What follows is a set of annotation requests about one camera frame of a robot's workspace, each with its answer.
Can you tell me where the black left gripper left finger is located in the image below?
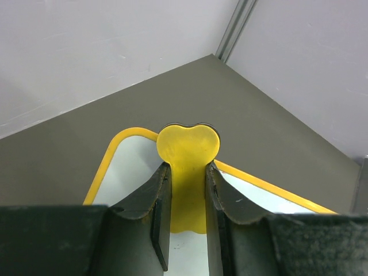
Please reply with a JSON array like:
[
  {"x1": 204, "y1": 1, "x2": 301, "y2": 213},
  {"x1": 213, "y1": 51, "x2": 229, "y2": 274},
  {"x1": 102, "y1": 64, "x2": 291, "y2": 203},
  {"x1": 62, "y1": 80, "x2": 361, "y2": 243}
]
[{"x1": 1, "y1": 163, "x2": 171, "y2": 275}]

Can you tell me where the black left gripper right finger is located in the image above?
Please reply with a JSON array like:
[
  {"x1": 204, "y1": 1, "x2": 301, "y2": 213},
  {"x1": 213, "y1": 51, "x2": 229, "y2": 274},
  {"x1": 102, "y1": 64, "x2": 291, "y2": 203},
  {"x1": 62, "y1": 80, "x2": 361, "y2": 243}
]
[{"x1": 205, "y1": 163, "x2": 367, "y2": 275}]

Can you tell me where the yellow-framed whiteboard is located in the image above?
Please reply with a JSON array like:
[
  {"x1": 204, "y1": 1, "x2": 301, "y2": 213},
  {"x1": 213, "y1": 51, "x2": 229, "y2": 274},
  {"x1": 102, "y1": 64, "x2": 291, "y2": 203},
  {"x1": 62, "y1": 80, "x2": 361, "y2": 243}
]
[{"x1": 84, "y1": 127, "x2": 331, "y2": 275}]

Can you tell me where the yellow bone-shaped eraser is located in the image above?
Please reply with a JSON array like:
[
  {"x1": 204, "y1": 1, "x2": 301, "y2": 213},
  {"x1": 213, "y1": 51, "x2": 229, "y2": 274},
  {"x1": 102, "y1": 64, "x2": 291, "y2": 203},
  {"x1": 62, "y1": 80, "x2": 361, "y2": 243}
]
[{"x1": 156, "y1": 123, "x2": 220, "y2": 234}]

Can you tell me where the black notebook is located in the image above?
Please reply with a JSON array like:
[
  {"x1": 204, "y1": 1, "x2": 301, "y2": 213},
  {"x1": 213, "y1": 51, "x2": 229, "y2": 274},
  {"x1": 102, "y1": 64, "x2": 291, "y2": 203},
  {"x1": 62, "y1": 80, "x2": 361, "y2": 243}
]
[{"x1": 351, "y1": 156, "x2": 368, "y2": 215}]

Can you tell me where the aluminium corner post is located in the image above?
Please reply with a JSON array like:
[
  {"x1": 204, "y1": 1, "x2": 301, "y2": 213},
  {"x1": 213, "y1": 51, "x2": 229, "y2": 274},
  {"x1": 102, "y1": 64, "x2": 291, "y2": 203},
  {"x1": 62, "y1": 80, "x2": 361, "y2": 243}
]
[{"x1": 215, "y1": 0, "x2": 257, "y2": 63}]

